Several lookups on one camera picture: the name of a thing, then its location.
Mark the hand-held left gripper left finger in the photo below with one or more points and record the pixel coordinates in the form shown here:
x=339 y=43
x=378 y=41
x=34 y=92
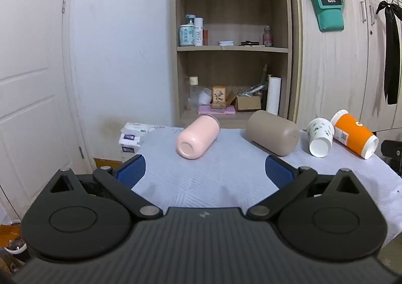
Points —
x=130 y=171

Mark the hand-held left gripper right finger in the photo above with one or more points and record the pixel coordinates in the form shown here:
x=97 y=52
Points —
x=278 y=171

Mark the pink cup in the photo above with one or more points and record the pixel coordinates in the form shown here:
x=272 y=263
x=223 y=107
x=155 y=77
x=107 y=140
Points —
x=199 y=136

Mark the beige cup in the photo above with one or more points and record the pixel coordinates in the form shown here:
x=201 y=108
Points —
x=271 y=133

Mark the white green-print paper cup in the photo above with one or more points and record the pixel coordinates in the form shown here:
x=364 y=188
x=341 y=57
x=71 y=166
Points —
x=320 y=135

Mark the orange paper cup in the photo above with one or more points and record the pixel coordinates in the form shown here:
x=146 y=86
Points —
x=351 y=131

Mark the small white cup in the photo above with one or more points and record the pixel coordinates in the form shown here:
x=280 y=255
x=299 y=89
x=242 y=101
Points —
x=205 y=96

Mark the yellow box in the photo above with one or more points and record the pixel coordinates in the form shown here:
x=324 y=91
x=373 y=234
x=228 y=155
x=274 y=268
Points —
x=106 y=163

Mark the white tissue pack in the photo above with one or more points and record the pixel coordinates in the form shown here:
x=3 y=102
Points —
x=128 y=142
x=138 y=128

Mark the grey quilted table mat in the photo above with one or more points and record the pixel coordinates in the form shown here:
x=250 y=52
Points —
x=216 y=177

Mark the open cardboard box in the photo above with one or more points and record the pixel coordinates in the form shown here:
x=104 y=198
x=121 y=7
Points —
x=248 y=103

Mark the white paper towel roll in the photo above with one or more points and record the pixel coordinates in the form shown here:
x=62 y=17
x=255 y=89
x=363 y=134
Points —
x=273 y=95

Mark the silver foil packet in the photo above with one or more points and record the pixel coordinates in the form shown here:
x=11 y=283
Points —
x=251 y=90

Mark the pink flat box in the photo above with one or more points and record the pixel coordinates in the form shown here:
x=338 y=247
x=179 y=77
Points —
x=216 y=110

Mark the wooden flower-print box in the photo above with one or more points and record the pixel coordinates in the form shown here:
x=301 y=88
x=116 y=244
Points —
x=218 y=95

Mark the clear bottle beige cap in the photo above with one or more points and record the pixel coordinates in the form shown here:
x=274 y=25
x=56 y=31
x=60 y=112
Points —
x=193 y=95

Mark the black object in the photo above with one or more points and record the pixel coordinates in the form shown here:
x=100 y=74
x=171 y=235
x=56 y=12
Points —
x=392 y=152

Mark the wooden wardrobe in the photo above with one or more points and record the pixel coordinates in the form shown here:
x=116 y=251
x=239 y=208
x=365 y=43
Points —
x=329 y=67

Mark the black flat case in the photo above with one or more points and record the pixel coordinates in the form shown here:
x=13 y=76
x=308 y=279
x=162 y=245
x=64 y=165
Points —
x=249 y=43

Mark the pink clear bottle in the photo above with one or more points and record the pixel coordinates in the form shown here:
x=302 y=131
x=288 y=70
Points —
x=267 y=38

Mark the white door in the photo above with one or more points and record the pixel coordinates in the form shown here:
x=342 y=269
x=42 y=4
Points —
x=28 y=83

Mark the white flat case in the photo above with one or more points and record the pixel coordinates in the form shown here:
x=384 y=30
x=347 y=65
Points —
x=226 y=43

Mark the teal pump bottle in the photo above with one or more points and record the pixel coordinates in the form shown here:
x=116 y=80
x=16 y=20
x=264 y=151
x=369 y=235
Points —
x=186 y=34

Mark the small red bottle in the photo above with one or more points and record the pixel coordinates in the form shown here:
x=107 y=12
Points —
x=205 y=38

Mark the white tube bottle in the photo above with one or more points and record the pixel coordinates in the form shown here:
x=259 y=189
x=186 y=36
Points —
x=198 y=34

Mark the wooden shelf unit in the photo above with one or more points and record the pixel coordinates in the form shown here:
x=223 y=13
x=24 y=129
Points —
x=232 y=14

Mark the black ribbon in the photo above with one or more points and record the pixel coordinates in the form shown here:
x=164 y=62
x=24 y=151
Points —
x=392 y=51

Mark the teal hanging pouch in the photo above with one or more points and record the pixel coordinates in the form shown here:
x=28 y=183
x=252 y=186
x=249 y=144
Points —
x=329 y=14

